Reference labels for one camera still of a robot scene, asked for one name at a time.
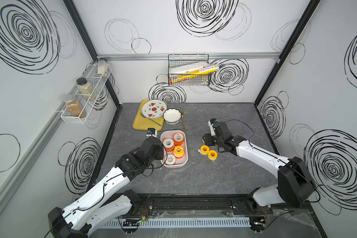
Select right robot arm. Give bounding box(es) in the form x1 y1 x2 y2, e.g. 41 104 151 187
202 119 317 212

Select watermelon pattern plate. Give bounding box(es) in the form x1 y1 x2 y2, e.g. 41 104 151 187
141 100 167 119

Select silver left wall rail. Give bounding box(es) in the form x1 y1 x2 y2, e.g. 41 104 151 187
0 86 70 215

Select black wire wall basket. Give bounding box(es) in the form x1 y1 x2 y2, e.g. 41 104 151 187
168 54 209 86

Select yellow plastic tray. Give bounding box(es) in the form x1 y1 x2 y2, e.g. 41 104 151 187
132 99 164 131

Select spice jar brown contents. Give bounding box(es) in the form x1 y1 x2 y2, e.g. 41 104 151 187
64 94 86 118

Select yellow tape roll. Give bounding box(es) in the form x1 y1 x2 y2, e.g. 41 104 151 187
199 145 210 155

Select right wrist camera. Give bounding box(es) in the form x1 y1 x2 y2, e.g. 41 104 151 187
208 119 217 136

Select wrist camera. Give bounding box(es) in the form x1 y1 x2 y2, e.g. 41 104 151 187
146 128 157 137
208 119 217 136

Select white wire spice rack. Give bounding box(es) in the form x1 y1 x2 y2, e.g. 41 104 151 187
60 61 112 129

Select silver horizontal wall rail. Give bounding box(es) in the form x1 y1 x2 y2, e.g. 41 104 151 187
97 52 281 61

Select iridescent blue-green fork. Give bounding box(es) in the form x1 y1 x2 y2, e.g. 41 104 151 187
140 113 163 127

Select spice jar far white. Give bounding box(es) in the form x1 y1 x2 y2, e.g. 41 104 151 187
97 58 108 77

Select white slotted cable duct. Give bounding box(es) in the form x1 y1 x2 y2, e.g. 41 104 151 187
101 217 252 229

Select gold ornate fork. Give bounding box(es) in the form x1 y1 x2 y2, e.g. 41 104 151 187
180 110 186 131

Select orange tape roll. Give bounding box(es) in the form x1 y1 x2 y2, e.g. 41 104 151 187
164 154 176 166
173 132 185 146
163 138 175 152

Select white plastic storage box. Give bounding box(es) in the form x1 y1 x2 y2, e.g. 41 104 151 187
160 130 188 168

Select black vertical frame post left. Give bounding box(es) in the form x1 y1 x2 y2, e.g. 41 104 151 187
63 0 122 108

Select yellow white foil box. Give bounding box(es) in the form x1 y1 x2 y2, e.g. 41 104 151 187
168 61 219 84

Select yellow tape roll end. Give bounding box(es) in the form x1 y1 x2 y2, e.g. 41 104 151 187
174 146 185 159

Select orange tape roll front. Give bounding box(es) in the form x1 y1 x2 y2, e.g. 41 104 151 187
163 138 175 152

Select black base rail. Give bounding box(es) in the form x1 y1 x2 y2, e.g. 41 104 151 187
126 194 310 218

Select spice jar black lid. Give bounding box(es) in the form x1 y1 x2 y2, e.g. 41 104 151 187
76 77 97 101

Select black vertical frame post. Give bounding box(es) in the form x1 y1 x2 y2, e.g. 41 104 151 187
254 0 321 107
63 0 122 108

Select white scalloped bowl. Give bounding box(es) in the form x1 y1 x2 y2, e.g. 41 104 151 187
163 109 181 125

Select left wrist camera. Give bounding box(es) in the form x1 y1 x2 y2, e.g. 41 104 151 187
146 128 157 137

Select black vertical frame post right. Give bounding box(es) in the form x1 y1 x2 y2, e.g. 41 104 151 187
254 0 321 107

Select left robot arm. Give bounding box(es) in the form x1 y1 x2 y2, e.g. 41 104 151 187
47 136 166 238

